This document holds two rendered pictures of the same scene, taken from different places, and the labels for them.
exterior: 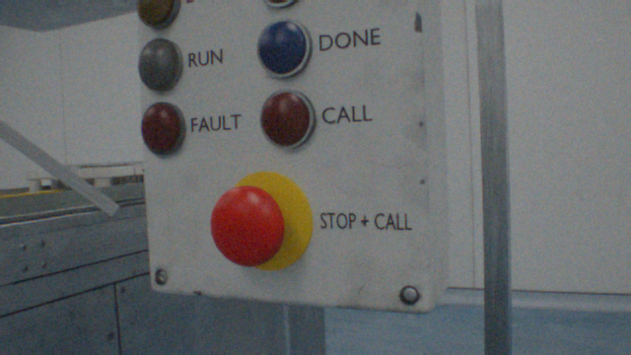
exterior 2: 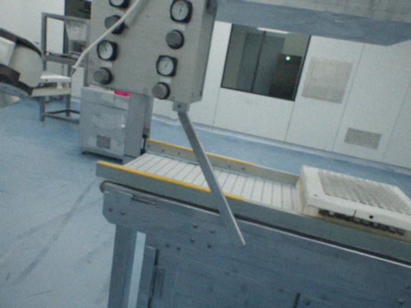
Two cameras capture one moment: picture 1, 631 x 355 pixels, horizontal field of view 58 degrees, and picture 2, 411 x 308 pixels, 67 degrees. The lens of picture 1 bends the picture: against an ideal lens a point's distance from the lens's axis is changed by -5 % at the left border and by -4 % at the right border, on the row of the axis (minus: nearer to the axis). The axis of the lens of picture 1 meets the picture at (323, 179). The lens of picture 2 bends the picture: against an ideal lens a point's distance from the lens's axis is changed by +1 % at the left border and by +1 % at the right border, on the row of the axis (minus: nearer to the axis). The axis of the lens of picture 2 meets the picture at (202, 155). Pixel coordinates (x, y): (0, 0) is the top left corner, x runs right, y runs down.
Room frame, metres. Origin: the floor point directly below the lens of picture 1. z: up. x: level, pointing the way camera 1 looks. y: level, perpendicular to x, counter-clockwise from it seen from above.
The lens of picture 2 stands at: (0.80, -0.08, 1.23)
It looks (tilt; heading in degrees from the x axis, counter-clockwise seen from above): 16 degrees down; 77
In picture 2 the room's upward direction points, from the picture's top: 10 degrees clockwise
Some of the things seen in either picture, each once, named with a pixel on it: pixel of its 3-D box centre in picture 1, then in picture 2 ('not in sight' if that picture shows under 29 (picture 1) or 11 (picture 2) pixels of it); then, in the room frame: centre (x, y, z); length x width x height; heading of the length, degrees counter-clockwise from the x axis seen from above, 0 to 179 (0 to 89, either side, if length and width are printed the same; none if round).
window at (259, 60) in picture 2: not in sight; (263, 62); (2.92, 5.41, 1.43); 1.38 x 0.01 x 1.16; 156
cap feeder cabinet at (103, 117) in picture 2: not in sight; (115, 123); (0.60, 3.65, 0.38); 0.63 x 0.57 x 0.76; 156
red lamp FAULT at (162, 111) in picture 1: (161, 127); not in sight; (0.33, 0.09, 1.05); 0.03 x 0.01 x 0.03; 65
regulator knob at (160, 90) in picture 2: not in sight; (159, 88); (0.84, 0.52, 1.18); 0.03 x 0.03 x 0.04; 65
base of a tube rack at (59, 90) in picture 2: not in sight; (25, 86); (0.35, 1.35, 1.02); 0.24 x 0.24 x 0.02; 65
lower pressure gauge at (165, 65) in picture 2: not in sight; (166, 65); (0.85, 0.52, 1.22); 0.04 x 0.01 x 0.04; 155
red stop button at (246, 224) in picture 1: (260, 222); not in sight; (0.30, 0.03, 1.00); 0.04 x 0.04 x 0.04; 65
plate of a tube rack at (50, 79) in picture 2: not in sight; (25, 74); (0.35, 1.35, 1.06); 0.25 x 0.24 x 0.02; 155
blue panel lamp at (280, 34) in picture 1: (282, 47); not in sight; (0.30, 0.02, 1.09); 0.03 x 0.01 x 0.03; 65
